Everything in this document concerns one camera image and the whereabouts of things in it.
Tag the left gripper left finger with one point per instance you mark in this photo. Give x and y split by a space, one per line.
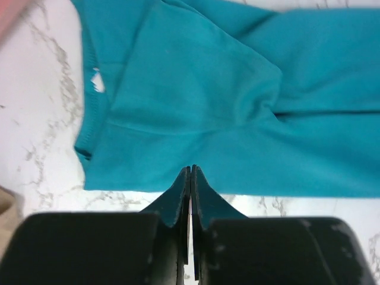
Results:
145 247

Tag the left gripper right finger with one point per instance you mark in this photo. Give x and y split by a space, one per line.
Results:
231 248

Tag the teal t shirt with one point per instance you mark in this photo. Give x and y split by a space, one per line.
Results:
264 102

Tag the pink three-tier wooden shelf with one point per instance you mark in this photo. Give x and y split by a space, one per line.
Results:
10 12

